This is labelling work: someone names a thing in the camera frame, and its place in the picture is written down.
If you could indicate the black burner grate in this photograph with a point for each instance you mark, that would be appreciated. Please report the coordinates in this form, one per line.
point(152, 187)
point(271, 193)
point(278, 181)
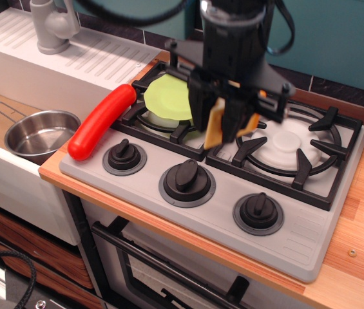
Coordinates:
point(177, 136)
point(305, 157)

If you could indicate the small stainless steel pot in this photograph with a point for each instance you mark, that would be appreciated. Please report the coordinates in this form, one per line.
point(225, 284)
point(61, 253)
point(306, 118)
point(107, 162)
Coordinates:
point(38, 136)

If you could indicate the grey toy stove top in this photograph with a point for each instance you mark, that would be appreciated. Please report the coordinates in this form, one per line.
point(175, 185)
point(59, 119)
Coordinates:
point(297, 249)

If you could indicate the white toy sink unit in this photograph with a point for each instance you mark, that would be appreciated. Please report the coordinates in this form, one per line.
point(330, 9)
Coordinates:
point(75, 80)

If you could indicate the yellow toy cheese wedge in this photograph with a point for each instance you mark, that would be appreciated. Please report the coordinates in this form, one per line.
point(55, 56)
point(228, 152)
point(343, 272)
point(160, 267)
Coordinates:
point(214, 127)

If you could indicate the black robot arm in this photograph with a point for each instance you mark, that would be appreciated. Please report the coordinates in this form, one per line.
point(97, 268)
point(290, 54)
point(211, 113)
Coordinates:
point(230, 84)

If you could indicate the black left burner grate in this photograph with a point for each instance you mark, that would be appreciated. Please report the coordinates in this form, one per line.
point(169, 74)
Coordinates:
point(177, 136)

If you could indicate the wooden drawer fronts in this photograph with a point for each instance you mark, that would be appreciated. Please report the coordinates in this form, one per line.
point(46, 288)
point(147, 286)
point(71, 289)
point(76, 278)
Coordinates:
point(60, 267)

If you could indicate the black right stove knob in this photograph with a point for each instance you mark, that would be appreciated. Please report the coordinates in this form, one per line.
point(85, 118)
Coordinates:
point(258, 214)

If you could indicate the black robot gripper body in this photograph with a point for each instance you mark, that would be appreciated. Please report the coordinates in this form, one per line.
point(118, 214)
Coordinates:
point(232, 54)

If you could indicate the grey toy faucet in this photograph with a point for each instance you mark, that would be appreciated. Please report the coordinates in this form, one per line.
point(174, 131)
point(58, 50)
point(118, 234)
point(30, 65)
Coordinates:
point(53, 29)

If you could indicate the black stove knob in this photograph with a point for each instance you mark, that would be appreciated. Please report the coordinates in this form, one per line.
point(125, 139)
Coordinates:
point(124, 159)
point(187, 185)
point(258, 214)

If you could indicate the black left stove knob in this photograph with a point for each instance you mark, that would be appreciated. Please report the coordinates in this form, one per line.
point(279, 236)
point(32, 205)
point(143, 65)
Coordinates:
point(124, 159)

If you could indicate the red toy sausage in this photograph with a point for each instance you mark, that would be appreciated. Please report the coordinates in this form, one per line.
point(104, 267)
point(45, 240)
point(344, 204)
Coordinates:
point(88, 135)

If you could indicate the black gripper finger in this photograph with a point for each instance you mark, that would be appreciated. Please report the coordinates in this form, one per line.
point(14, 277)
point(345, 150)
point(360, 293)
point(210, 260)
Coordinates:
point(202, 97)
point(239, 119)

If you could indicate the black right burner grate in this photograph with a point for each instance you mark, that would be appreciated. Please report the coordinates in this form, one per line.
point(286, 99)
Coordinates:
point(305, 157)

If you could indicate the black middle stove knob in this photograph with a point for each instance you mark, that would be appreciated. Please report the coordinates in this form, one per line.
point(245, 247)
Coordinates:
point(187, 185)

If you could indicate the light green plastic plate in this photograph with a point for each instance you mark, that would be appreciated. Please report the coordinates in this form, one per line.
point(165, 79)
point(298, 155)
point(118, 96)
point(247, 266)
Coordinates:
point(167, 97)

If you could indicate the black oven door handle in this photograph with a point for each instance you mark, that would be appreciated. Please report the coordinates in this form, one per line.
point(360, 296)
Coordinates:
point(113, 235)

